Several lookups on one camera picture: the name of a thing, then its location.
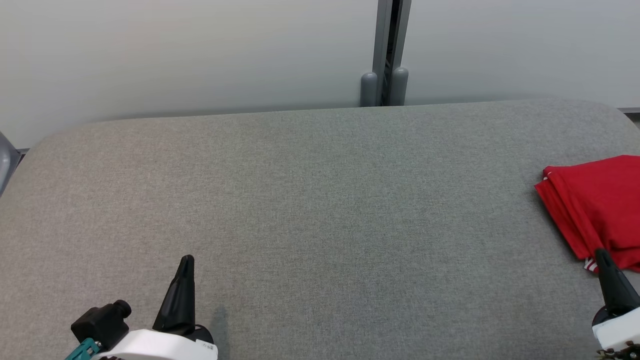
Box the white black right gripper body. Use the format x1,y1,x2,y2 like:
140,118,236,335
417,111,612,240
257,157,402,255
591,305,640,360

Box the grey metal furniture leg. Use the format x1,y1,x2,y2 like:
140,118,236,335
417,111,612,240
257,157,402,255
0,131,22,197

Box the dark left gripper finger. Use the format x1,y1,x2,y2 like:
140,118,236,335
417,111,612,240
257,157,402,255
152,254,197,337

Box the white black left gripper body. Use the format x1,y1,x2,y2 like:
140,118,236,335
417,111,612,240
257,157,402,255
100,325,219,360

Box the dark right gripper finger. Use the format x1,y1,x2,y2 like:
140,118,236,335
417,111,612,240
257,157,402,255
593,248,640,317

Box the red basketball jersey white sleeves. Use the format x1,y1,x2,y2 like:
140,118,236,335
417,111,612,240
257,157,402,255
542,155,640,274

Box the grey rounded cylinder post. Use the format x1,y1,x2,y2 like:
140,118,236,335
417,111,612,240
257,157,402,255
389,66,409,106
360,72,378,108

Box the grey vertical partition frame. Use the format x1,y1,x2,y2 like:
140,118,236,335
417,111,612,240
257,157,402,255
372,0,412,107

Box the black cable teal connector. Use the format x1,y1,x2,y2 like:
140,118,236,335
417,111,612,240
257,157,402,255
64,337,101,360

